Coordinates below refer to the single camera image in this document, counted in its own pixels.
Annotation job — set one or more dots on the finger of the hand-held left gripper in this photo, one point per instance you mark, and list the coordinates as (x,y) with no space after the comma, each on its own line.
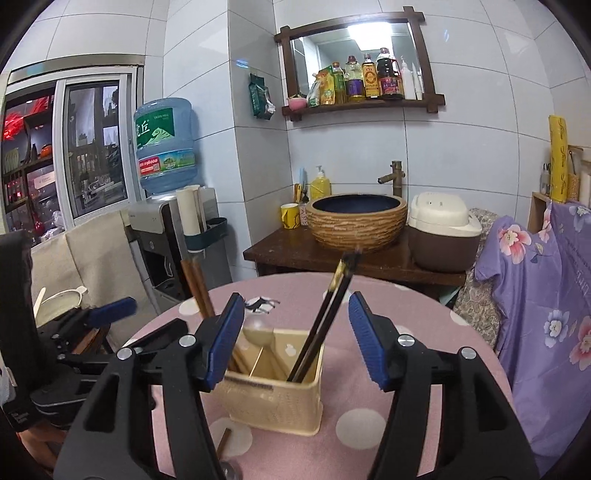
(113,308)
(161,332)

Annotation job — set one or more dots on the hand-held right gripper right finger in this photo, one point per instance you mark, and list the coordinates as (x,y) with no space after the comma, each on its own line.
(364,341)

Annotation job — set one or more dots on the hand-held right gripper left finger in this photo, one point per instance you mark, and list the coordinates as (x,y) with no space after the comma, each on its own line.
(226,341)

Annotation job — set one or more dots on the clear plastic spoon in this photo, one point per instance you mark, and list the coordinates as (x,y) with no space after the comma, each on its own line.
(258,334)

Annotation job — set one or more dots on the brown wooden chopstick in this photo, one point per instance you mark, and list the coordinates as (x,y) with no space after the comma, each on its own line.
(203,290)
(191,286)

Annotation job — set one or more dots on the black chopstick with gold band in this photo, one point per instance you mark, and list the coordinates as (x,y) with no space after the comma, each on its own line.
(324,300)

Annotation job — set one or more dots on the cream perforated utensil holder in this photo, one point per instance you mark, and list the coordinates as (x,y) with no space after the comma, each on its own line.
(277,406)

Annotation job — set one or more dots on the dark wooden spoon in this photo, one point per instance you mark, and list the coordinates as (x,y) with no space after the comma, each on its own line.
(225,442)

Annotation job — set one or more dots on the white plastic basin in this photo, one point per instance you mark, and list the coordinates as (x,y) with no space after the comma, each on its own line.
(57,302)

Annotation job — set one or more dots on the beige cloth cover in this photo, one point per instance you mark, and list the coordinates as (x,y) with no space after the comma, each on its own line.
(101,258)

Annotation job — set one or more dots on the grey water dispenser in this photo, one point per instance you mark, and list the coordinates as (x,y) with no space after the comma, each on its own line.
(157,258)

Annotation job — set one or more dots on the dark wooden cabinet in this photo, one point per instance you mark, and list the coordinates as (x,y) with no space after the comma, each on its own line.
(286,254)

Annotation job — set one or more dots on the dark teal caddy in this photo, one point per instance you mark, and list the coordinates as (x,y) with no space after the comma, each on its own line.
(212,233)

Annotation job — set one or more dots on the woven pattern wash basin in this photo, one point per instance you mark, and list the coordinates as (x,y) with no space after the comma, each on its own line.
(355,226)

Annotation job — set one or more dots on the paisley patterned cloth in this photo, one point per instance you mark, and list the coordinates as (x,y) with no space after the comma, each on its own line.
(478,304)

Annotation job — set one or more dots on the rolled cream paper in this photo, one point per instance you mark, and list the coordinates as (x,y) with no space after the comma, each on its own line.
(189,207)

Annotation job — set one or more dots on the brown and white rice cooker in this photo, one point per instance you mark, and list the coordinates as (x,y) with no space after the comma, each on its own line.
(443,240)

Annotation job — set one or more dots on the pink polka dot tablecloth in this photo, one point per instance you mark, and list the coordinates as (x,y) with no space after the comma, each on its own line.
(300,457)

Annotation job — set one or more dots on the yellow mug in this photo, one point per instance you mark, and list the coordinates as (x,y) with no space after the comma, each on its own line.
(290,217)

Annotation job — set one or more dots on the yellow soap bottle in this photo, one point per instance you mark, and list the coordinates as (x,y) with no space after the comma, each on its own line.
(320,187)

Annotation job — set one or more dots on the sliding glass window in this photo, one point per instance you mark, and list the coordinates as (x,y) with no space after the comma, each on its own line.
(92,147)

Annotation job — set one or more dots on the brass faucet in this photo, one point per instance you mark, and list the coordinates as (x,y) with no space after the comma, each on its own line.
(397,180)

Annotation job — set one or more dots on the blue brush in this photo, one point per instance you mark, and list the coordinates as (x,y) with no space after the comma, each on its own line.
(302,182)

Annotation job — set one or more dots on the blue water bottle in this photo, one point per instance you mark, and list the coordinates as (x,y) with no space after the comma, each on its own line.
(164,138)

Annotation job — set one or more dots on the purple floral cloth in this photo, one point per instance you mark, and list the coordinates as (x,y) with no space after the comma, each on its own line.
(545,286)

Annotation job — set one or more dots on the light wooden box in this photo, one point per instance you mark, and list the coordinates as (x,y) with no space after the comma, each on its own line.
(538,212)

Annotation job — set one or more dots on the green packet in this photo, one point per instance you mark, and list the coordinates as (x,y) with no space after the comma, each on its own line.
(260,97)

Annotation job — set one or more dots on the pink bowl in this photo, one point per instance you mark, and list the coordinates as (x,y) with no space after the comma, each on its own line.
(296,102)

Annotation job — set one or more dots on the yellow seasoning packet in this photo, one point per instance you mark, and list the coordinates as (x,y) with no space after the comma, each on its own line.
(325,87)

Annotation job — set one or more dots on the green label bottle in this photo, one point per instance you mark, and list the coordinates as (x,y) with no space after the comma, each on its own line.
(338,83)

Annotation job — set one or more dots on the purple label oil bottle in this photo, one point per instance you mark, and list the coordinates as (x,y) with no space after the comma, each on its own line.
(355,81)

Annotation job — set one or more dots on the brown label bottle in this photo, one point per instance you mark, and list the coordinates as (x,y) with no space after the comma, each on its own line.
(370,78)

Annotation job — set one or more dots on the white bottle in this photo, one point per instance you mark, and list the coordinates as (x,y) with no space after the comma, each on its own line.
(407,78)

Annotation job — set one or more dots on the yellow roll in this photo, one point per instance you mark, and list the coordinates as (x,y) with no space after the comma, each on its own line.
(557,157)

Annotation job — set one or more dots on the dark soy sauce bottle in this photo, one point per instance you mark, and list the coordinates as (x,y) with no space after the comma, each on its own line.
(390,74)

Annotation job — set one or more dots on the wooden framed mirror shelf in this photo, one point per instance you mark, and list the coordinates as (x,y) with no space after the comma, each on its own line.
(427,60)

